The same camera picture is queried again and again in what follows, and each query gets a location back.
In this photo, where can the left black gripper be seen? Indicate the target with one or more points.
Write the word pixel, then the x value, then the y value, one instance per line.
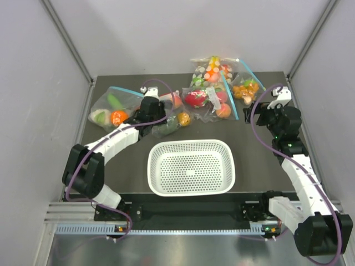
pixel 161 108

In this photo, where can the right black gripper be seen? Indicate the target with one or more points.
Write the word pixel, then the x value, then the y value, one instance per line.
pixel 263 110

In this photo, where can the red zip clear bag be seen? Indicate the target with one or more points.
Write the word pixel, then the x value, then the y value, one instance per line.
pixel 174 113

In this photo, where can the fake yellow green mango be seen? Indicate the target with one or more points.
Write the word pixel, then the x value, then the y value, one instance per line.
pixel 184 119

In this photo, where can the fake netted green melon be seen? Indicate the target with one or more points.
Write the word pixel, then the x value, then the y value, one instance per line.
pixel 171 126

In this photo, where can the fake peach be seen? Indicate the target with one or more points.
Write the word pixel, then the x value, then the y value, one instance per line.
pixel 171 101
pixel 224 112

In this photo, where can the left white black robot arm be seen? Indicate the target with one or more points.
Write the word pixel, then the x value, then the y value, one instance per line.
pixel 85 168

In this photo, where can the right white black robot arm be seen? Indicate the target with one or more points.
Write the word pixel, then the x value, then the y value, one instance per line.
pixel 318 227

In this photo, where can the fake peach in blue bag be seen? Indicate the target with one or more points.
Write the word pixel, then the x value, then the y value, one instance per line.
pixel 224 112

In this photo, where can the blue zip bag orange pieces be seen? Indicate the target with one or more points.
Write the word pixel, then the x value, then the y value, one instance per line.
pixel 246 85

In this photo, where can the fake orange tangerine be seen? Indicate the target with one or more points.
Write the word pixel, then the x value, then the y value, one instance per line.
pixel 117 117

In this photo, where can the fake green pepper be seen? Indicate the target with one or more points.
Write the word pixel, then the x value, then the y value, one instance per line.
pixel 114 102

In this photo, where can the blue zip bag with strawberry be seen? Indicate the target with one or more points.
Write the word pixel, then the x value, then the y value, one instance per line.
pixel 217 93

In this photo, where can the blue zip bag left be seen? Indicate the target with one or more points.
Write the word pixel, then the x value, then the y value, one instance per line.
pixel 130 100

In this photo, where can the fake red strawberry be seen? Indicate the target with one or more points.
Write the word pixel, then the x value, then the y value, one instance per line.
pixel 197 98

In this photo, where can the polka dot clear bag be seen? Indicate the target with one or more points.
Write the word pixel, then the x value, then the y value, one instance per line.
pixel 213 70

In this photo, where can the fake pale green cabbage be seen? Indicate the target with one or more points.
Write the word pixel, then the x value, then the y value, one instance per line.
pixel 100 117

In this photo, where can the white perforated plastic basket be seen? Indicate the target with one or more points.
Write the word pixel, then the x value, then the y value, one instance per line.
pixel 191 168

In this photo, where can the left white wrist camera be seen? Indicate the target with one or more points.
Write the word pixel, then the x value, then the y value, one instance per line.
pixel 150 92

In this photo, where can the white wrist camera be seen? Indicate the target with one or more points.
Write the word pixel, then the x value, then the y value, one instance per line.
pixel 150 92
pixel 281 97

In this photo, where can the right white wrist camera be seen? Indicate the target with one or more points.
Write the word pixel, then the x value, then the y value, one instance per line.
pixel 281 97

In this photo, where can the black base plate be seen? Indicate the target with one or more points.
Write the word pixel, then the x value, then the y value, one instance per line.
pixel 250 206

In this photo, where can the aluminium rail with cable duct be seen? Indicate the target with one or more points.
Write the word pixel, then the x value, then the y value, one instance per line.
pixel 88 218

